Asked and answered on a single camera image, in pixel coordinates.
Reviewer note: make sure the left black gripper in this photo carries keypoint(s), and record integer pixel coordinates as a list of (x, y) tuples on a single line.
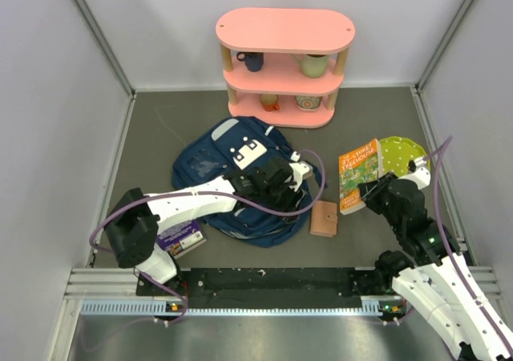
[(293, 199)]

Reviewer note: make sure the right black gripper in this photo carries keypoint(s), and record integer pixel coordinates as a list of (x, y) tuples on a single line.
[(369, 190)]

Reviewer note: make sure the orange treehouse book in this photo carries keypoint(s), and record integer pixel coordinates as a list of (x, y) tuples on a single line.
[(362, 165)]

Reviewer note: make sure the navy blue backpack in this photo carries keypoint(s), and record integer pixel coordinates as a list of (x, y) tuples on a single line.
[(230, 150)]

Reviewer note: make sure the purple book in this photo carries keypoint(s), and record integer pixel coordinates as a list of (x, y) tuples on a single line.
[(181, 239)]

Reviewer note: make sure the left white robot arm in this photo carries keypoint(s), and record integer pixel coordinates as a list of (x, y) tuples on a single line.
[(138, 219)]

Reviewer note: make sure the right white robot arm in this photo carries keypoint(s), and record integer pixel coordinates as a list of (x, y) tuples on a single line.
[(431, 274)]

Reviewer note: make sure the green polka dot plate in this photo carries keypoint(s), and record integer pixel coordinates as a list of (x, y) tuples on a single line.
[(397, 152)]

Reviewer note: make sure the tan leather wallet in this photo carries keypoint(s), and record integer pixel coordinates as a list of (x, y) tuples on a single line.
[(324, 219)]

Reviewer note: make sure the orange cup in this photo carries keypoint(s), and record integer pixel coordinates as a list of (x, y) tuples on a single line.
[(269, 102)]

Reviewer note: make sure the patterned ceramic bowl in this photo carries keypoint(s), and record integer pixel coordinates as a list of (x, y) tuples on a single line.
[(308, 103)]

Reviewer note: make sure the pink three-tier shelf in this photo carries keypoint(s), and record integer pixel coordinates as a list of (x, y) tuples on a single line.
[(279, 33)]

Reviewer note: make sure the dark blue mug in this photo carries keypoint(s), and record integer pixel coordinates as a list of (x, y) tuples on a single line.
[(254, 61)]

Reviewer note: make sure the pale green mug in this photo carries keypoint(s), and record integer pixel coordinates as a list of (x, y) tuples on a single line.
[(312, 66)]

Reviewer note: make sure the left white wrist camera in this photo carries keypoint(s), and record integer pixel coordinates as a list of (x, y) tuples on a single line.
[(301, 171)]

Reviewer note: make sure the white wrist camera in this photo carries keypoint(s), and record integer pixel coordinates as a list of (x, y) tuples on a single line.
[(418, 173), (301, 171)]

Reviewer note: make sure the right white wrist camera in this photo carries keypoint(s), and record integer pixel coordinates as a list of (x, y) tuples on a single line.
[(418, 173)]

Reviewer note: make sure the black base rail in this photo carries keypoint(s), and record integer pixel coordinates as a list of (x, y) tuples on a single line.
[(281, 288)]

